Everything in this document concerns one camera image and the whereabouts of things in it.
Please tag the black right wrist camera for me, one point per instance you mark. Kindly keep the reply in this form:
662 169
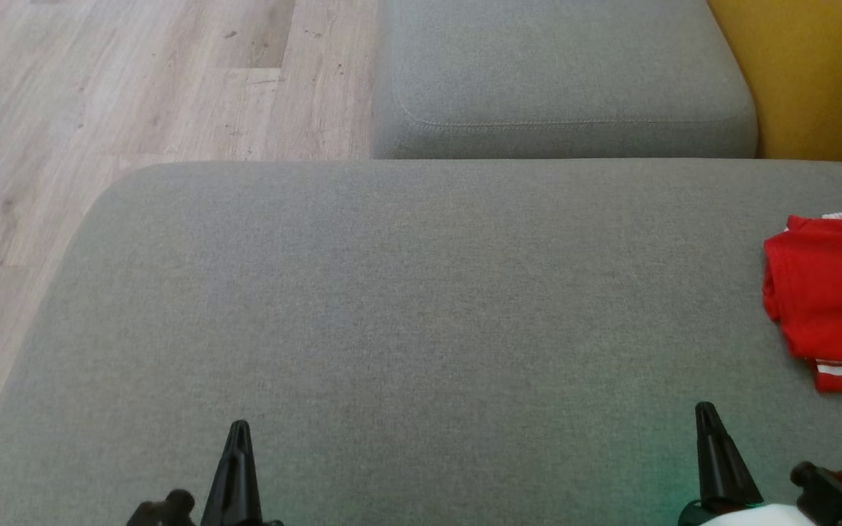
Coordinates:
834 493

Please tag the red shirt white striped sleeves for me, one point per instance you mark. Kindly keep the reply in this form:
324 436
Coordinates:
830 292

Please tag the yellow cushion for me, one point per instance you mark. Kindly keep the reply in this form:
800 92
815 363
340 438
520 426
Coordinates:
816 73

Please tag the small grey sofa cushion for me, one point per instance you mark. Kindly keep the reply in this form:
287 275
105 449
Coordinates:
560 66

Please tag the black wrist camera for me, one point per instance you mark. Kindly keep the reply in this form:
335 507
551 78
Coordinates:
834 493
165 511

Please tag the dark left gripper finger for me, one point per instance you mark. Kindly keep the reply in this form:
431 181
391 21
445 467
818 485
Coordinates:
249 489
224 489

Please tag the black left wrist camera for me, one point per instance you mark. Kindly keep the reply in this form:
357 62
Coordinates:
165 511

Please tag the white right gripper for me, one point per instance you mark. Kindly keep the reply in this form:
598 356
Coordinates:
757 517

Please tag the large grey sofa seat cushion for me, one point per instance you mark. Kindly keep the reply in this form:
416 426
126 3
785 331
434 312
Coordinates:
428 292

